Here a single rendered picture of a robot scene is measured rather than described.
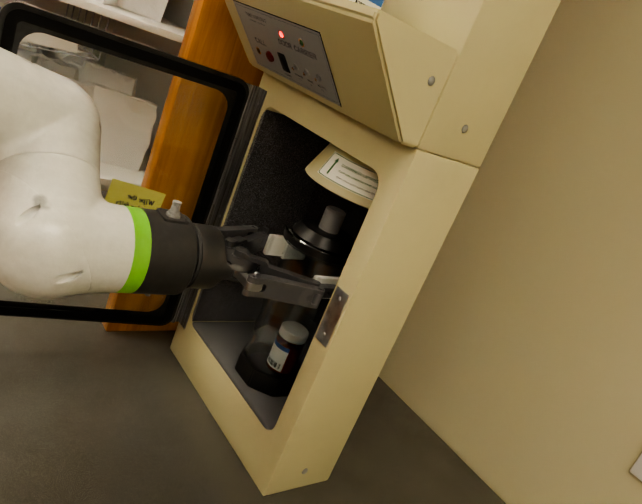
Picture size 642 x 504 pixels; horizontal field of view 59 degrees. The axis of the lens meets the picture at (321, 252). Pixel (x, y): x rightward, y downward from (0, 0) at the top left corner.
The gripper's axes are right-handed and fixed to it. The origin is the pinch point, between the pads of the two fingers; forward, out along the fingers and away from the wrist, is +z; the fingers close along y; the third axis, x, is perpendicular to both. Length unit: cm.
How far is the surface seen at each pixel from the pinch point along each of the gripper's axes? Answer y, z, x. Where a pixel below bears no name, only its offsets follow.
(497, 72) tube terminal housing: -13.9, -0.4, -30.8
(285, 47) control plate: 4.6, -13.5, -24.9
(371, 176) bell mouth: -4.9, -2.2, -15.1
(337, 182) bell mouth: -2.5, -4.7, -12.8
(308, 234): -0.9, -4.5, -4.9
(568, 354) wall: -21.1, 36.4, 0.8
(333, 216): -0.7, -1.5, -7.8
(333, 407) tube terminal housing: -13.9, -1.3, 12.5
